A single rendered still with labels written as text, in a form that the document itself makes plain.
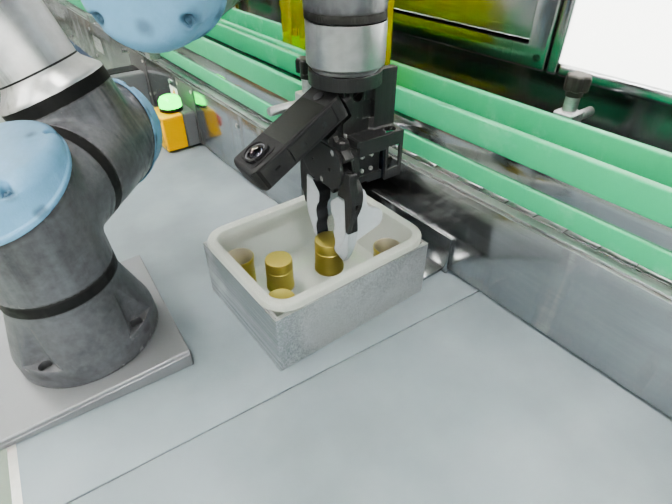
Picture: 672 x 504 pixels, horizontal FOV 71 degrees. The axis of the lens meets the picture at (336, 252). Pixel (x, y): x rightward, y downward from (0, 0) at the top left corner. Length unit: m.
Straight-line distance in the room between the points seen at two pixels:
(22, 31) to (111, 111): 0.10
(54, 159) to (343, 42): 0.26
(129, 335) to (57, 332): 0.07
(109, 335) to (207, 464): 0.16
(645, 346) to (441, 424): 0.21
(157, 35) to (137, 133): 0.28
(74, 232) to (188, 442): 0.22
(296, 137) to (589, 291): 0.34
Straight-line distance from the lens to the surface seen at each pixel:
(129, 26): 0.32
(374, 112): 0.50
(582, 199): 0.55
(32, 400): 0.59
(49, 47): 0.58
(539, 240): 0.56
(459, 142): 0.62
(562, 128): 0.62
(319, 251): 0.55
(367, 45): 0.44
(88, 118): 0.56
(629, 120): 0.73
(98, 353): 0.55
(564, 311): 0.59
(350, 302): 0.54
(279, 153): 0.44
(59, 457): 0.55
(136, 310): 0.57
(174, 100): 1.02
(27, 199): 0.46
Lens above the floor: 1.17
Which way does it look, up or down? 37 degrees down
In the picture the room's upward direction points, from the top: straight up
